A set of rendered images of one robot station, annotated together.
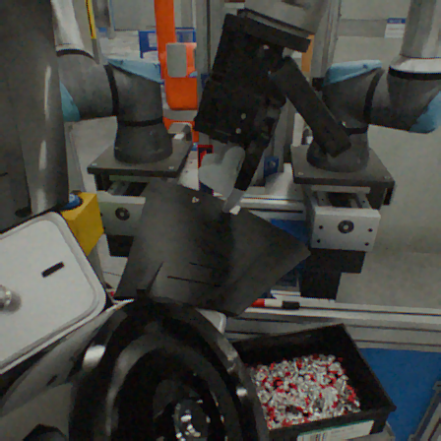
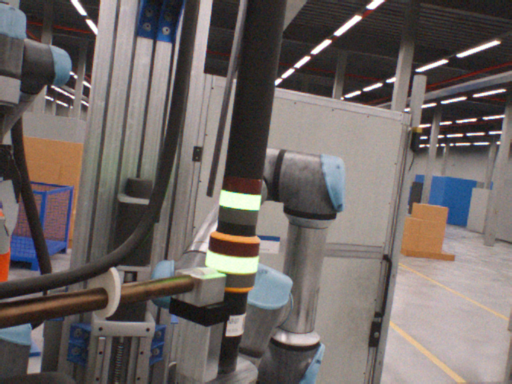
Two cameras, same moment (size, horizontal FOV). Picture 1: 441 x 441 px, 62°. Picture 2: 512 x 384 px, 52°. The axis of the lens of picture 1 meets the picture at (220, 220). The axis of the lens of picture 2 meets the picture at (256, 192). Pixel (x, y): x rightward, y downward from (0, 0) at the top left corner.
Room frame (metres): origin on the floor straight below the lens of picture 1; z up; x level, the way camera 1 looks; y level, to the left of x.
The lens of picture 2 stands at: (-0.21, 0.24, 1.64)
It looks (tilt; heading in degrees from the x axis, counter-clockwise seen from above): 3 degrees down; 333
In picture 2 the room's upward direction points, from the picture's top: 8 degrees clockwise
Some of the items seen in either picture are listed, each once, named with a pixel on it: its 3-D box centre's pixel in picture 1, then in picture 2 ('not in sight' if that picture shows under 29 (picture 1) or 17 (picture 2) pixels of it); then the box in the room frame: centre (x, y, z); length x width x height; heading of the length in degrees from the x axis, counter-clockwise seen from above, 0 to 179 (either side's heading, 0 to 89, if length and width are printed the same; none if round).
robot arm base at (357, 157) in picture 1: (340, 141); not in sight; (0.86, -0.29, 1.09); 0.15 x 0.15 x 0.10
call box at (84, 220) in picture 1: (49, 226); not in sight; (0.57, 0.32, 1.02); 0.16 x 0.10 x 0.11; 85
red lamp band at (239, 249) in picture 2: not in sight; (234, 244); (0.19, 0.05, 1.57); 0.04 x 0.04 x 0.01
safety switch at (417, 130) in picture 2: not in sight; (409, 148); (1.82, -1.60, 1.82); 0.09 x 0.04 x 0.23; 85
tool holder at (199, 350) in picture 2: not in sight; (216, 326); (0.18, 0.06, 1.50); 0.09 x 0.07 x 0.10; 120
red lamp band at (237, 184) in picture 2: not in sight; (242, 184); (0.19, 0.05, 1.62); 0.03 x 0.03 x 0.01
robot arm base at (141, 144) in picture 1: (142, 134); not in sight; (0.92, 0.20, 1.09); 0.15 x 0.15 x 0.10
